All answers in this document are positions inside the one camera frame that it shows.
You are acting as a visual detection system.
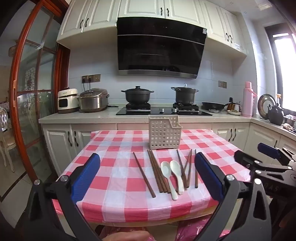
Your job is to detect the black stockpot with lid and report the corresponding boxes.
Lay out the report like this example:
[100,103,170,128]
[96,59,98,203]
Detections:
[171,84,199,105]

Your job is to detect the silver rice cooker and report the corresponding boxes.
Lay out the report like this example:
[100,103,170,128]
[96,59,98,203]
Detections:
[79,88,110,113]

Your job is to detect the white plastic utensil basket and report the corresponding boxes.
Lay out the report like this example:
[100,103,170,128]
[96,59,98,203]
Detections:
[148,115,182,151]

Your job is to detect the white small electric cooker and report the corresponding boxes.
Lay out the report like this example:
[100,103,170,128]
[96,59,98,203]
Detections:
[57,88,80,114]

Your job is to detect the pink patterned pants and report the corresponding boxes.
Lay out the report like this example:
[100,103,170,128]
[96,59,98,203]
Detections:
[95,220,232,241]

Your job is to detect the white upper kitchen cabinets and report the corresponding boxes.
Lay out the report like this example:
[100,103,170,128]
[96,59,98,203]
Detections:
[56,0,248,56]

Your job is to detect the white ceramic spoon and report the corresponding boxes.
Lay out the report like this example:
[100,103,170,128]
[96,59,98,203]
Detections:
[160,161,179,201]
[170,160,185,195]

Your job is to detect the steel pot lid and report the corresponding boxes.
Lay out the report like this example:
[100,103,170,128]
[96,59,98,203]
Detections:
[257,94,277,120]

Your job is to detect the red wooden glass door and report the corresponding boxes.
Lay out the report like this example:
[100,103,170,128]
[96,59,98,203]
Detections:
[0,0,71,202]

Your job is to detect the person's left hand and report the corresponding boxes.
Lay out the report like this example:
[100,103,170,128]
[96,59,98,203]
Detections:
[102,230,151,241]

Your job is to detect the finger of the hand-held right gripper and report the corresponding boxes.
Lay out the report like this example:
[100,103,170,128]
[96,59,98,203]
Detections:
[234,150,289,172]
[258,143,296,167]

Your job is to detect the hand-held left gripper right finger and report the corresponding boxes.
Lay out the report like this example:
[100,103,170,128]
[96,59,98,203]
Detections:
[195,152,272,241]

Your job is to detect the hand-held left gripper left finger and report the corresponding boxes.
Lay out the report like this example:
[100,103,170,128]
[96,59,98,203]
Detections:
[22,153,100,241]

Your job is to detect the white lower kitchen cabinets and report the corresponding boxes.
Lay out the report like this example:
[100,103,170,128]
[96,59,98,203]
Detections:
[40,122,296,186]

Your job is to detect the white kitchen cabinets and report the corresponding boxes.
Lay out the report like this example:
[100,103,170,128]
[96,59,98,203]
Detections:
[40,122,296,186]
[56,0,248,56]

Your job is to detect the black frying pan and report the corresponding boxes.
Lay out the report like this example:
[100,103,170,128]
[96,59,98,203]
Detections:
[202,101,229,111]

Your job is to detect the black glass gas cooktop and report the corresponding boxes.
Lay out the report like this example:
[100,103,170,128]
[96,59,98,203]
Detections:
[116,103,213,116]

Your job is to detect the pink thermos flask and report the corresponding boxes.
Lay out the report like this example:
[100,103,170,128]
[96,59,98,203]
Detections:
[242,82,257,117]

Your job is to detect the black range hood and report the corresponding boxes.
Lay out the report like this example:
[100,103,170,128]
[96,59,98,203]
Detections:
[116,17,208,80]

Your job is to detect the white dining chair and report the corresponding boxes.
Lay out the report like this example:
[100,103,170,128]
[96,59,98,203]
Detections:
[0,109,16,173]

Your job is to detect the red white checked tablecloth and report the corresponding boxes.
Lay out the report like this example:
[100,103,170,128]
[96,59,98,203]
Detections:
[52,129,251,226]

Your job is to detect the black kettle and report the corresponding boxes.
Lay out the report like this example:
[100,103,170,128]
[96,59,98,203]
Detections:
[268,104,285,126]

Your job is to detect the dark framed window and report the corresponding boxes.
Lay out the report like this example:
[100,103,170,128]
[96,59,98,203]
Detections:
[264,23,296,112]

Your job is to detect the wide gold wall socket panel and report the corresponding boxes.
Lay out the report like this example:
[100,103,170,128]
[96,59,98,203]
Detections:
[81,74,101,84]

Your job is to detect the black casserole pot with lid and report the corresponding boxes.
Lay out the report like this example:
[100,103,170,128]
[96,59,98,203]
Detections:
[121,86,155,105]

